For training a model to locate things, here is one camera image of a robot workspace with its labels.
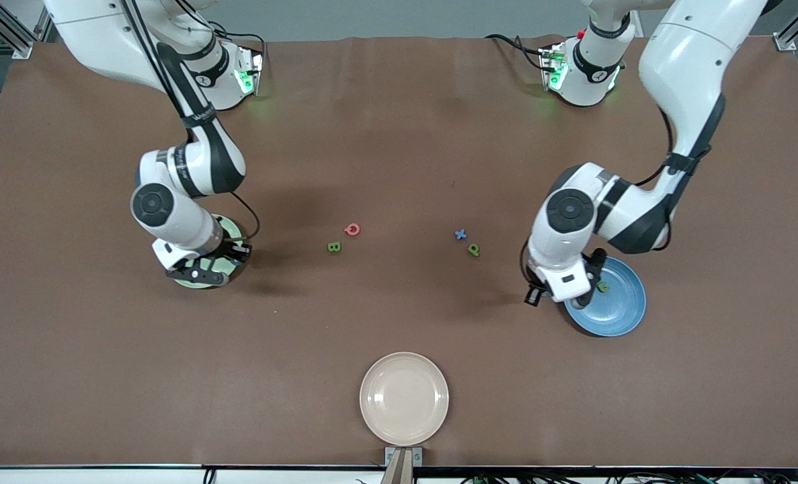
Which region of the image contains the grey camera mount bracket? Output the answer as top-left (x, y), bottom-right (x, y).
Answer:
top-left (382, 446), bottom-right (424, 484)

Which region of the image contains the light green plate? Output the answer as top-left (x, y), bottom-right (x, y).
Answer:
top-left (173, 214), bottom-right (245, 290)

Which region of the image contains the blue plate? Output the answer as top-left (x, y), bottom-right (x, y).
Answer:
top-left (563, 255), bottom-right (647, 337)

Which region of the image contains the black arm base cable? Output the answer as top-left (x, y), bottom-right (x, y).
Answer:
top-left (485, 34), bottom-right (547, 71)
top-left (210, 24), bottom-right (268, 68)

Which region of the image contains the brown table cover mat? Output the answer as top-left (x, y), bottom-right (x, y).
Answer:
top-left (0, 35), bottom-right (798, 468)

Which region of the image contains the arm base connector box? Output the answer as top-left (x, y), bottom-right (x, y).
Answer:
top-left (538, 42), bottom-right (569, 91)
top-left (234, 46), bottom-right (265, 96)

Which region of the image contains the beige plate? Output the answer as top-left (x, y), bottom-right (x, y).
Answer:
top-left (359, 352), bottom-right (450, 447)

